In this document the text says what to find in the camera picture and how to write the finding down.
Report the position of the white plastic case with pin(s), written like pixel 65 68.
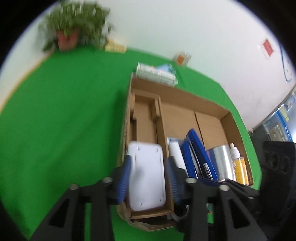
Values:
pixel 148 176

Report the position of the striped flat box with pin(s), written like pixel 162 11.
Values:
pixel 155 74

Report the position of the clear glass jar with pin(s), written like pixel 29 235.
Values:
pixel 181 59

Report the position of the blue tissue pack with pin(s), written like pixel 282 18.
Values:
pixel 165 67

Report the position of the glass cabinet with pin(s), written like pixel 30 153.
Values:
pixel 279 125

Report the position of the yellow cloth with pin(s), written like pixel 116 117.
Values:
pixel 114 47

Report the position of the yellow can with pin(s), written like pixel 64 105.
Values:
pixel 240 169

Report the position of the blue wall decal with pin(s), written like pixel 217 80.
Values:
pixel 288 80

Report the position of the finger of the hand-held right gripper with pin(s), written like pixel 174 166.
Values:
pixel 245 190

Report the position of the blue stapler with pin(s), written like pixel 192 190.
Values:
pixel 196 143

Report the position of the white handheld fan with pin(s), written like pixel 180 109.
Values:
pixel 175 153

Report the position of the red wall sign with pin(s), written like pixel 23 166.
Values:
pixel 268 47

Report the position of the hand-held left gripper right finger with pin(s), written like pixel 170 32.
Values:
pixel 174 180

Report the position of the colourful board game box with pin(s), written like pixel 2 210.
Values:
pixel 173 139

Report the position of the potted plant in terracotta pot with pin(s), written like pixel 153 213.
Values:
pixel 67 39

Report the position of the silver metal cylinder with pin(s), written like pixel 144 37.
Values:
pixel 222 160

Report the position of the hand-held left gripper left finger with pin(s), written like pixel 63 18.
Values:
pixel 123 180

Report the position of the brown cardboard box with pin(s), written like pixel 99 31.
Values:
pixel 180 115

